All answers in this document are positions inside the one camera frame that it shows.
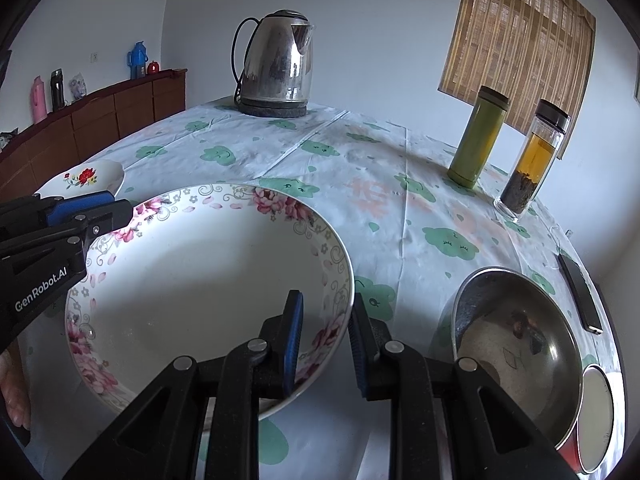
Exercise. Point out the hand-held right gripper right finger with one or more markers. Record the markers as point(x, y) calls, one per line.
point(358, 350)

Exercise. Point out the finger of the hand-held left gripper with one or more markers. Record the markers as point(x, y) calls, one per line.
point(75, 206)
point(107, 215)

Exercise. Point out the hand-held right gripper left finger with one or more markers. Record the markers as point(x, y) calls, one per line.
point(291, 345)

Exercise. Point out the small white red-flower plate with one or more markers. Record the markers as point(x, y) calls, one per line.
point(102, 172)

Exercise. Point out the large floral white bowl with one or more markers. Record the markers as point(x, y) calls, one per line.
point(200, 280)

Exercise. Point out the stainless steel bowl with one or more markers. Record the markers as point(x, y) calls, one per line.
point(520, 340)

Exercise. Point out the red plastic bowl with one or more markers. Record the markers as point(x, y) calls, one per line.
point(597, 420)

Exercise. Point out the person's left hand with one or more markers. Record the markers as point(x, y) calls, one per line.
point(14, 390)

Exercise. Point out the grey crumpled cloth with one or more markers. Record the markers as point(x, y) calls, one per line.
point(7, 139)

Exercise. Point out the brown wooden cabinet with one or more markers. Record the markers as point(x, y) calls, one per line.
point(100, 110)

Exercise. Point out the pink thermos flask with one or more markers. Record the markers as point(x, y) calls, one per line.
point(39, 102)

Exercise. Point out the black thermos flask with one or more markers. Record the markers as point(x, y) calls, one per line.
point(57, 92)

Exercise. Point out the translucent white container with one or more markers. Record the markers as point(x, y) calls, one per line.
point(77, 87)

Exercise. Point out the small red ornament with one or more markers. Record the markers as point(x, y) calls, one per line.
point(153, 67)

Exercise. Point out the blue thermos jug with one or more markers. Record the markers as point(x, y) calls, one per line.
point(138, 60)

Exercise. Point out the white green-cloud tablecloth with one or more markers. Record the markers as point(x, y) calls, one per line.
point(350, 170)

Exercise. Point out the black kettle base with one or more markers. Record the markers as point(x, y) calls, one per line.
point(272, 109)

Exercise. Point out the stainless steel electric kettle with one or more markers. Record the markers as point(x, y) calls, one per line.
point(275, 60)

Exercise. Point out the black smartphone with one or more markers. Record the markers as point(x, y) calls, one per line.
point(580, 292)

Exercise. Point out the green thermos bottle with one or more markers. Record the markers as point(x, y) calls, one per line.
point(477, 135)

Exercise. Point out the glass tea bottle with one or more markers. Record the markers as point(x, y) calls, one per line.
point(530, 160)

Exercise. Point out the bamboo window blind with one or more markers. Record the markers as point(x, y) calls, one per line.
point(510, 35)

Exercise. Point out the window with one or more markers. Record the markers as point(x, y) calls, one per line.
point(637, 85)

